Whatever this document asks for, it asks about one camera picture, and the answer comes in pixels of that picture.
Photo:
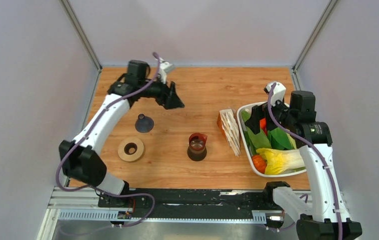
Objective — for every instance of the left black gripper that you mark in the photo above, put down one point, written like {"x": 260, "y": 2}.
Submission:
{"x": 168, "y": 98}

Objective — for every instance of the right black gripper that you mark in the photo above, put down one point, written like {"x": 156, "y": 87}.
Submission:
{"x": 259, "y": 111}

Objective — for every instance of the dark blue coffee dripper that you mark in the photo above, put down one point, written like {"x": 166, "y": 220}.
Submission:
{"x": 144, "y": 124}

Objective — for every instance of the glass carafe red lid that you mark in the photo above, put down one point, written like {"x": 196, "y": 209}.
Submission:
{"x": 197, "y": 150}

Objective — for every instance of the wooden ring dripper holder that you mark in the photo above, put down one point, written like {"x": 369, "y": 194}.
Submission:
{"x": 131, "y": 149}

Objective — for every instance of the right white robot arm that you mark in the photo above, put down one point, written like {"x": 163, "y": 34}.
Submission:
{"x": 327, "y": 218}

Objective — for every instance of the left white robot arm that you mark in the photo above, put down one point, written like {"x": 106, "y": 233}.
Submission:
{"x": 80, "y": 158}

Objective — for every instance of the red pepper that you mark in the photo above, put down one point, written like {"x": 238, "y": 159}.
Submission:
{"x": 263, "y": 126}

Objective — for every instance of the green leaf vegetable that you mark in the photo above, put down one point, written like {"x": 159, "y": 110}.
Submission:
{"x": 257, "y": 141}

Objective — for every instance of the green bok choy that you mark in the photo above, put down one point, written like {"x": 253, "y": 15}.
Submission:
{"x": 279, "y": 139}

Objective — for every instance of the stack of paper filters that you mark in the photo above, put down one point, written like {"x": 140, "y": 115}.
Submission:
{"x": 227, "y": 124}

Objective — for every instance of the white plastic tray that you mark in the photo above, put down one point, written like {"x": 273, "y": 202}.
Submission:
{"x": 250, "y": 151}

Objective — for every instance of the yellow napa cabbage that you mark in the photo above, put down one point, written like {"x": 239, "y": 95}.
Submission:
{"x": 279, "y": 161}

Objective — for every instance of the orange tomato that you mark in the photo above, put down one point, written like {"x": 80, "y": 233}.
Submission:
{"x": 259, "y": 163}

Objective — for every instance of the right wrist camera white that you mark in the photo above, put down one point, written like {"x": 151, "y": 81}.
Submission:
{"x": 276, "y": 92}

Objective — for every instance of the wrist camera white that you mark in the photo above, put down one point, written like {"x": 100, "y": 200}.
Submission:
{"x": 276, "y": 92}
{"x": 165, "y": 68}

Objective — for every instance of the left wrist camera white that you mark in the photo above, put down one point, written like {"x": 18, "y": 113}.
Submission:
{"x": 165, "y": 68}

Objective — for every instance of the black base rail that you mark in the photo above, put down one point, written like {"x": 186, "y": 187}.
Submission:
{"x": 213, "y": 205}

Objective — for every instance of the aluminium frame post right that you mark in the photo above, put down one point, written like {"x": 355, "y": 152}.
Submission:
{"x": 315, "y": 33}

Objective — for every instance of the aluminium frame post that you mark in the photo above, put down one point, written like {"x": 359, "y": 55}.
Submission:
{"x": 69, "y": 10}
{"x": 315, "y": 33}

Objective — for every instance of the aluminium frame post left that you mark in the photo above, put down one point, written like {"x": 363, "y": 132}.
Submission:
{"x": 69, "y": 10}

